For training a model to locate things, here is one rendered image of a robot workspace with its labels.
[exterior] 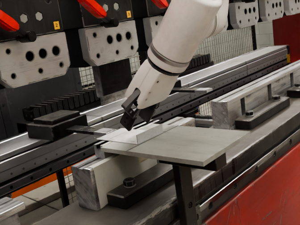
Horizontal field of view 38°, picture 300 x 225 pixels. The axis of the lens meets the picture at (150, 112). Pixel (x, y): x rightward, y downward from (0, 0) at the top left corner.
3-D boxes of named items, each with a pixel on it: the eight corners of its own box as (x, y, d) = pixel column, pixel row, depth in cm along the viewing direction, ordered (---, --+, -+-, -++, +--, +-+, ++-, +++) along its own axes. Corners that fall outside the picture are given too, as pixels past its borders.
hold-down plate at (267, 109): (251, 130, 132) (250, 120, 131) (235, 128, 135) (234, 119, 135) (290, 104, 154) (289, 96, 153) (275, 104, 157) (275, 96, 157)
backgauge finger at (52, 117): (94, 147, 100) (90, 126, 98) (28, 137, 116) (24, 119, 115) (129, 131, 108) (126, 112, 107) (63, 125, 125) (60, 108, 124)
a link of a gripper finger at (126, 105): (151, 77, 88) (147, 94, 92) (122, 96, 84) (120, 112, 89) (155, 81, 87) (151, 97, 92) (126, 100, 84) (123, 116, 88)
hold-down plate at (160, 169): (125, 210, 91) (123, 197, 90) (107, 205, 94) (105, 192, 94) (203, 160, 113) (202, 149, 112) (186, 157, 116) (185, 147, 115)
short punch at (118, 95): (105, 106, 95) (97, 63, 93) (98, 106, 97) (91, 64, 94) (135, 95, 103) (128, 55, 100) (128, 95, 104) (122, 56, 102)
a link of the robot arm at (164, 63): (171, 33, 89) (165, 45, 91) (143, 39, 83) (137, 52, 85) (200, 58, 86) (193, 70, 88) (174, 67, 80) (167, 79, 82)
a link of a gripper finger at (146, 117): (157, 89, 97) (146, 110, 101) (148, 93, 95) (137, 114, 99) (167, 98, 96) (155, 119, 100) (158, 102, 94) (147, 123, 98)
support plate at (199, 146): (203, 167, 77) (203, 161, 77) (101, 151, 94) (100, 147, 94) (250, 135, 90) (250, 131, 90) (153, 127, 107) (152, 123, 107)
